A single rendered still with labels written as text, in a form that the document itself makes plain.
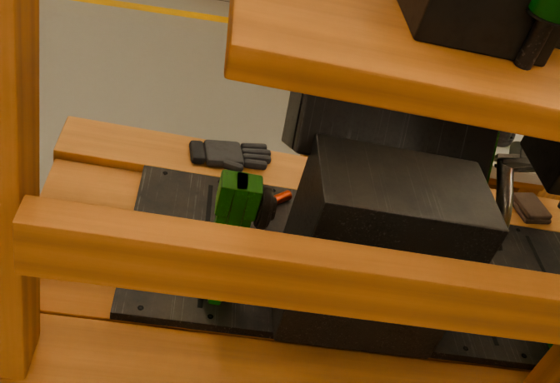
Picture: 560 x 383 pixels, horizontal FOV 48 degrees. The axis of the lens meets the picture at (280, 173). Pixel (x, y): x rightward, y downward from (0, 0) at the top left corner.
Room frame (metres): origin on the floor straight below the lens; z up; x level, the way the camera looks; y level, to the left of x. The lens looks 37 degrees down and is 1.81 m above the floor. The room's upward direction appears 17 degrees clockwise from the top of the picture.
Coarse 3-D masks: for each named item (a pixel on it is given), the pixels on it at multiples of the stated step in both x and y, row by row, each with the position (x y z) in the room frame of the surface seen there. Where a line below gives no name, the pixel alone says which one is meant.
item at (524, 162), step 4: (520, 152) 1.01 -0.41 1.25; (524, 152) 1.01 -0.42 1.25; (520, 156) 1.00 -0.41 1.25; (524, 156) 1.00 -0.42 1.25; (504, 160) 1.00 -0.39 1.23; (508, 160) 1.00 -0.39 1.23; (512, 160) 1.00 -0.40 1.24; (516, 160) 1.00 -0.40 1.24; (520, 160) 1.00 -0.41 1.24; (524, 160) 1.00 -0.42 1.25; (528, 160) 1.00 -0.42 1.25; (504, 164) 1.00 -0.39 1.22; (508, 164) 1.00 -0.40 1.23; (512, 164) 0.99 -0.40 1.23; (516, 164) 0.99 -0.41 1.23; (520, 164) 0.99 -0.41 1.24; (524, 164) 0.99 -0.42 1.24; (528, 164) 0.99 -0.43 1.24
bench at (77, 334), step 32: (64, 160) 1.05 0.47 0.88; (64, 192) 0.95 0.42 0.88; (96, 192) 0.98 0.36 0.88; (128, 192) 1.01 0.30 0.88; (64, 288) 0.71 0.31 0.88; (96, 288) 0.73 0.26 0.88; (64, 320) 0.65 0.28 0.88; (96, 320) 0.67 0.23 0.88; (64, 352) 0.59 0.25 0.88; (96, 352) 0.61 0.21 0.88; (128, 352) 0.62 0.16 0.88; (160, 352) 0.64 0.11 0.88; (192, 352) 0.66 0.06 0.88; (224, 352) 0.68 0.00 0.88; (256, 352) 0.70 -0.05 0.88; (288, 352) 0.72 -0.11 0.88; (320, 352) 0.74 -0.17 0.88; (352, 352) 0.76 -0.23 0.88
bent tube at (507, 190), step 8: (496, 160) 1.03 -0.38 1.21; (504, 168) 1.00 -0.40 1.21; (512, 168) 1.00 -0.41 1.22; (504, 176) 0.99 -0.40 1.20; (512, 176) 1.00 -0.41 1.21; (504, 184) 0.98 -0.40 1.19; (512, 184) 0.99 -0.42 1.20; (504, 192) 0.97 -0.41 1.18; (512, 192) 0.98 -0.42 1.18; (496, 200) 0.97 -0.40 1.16; (504, 200) 0.96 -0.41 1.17; (512, 200) 0.97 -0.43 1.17; (504, 208) 0.95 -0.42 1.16; (504, 216) 0.95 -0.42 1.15
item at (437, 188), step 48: (336, 144) 0.87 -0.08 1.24; (336, 192) 0.75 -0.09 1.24; (384, 192) 0.78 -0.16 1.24; (432, 192) 0.82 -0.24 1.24; (480, 192) 0.86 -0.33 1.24; (336, 240) 0.73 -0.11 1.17; (384, 240) 0.74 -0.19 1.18; (432, 240) 0.76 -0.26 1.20; (480, 240) 0.77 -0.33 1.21; (288, 336) 0.72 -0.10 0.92; (336, 336) 0.74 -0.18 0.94; (384, 336) 0.76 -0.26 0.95; (432, 336) 0.78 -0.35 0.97
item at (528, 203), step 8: (520, 192) 1.38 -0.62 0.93; (528, 192) 1.40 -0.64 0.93; (520, 200) 1.35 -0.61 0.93; (528, 200) 1.36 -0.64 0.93; (536, 200) 1.37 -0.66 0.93; (520, 208) 1.33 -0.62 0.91; (528, 208) 1.32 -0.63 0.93; (536, 208) 1.33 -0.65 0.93; (544, 208) 1.34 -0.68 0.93; (520, 216) 1.32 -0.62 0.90; (528, 216) 1.30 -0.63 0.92; (536, 216) 1.30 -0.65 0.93; (544, 216) 1.31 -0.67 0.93
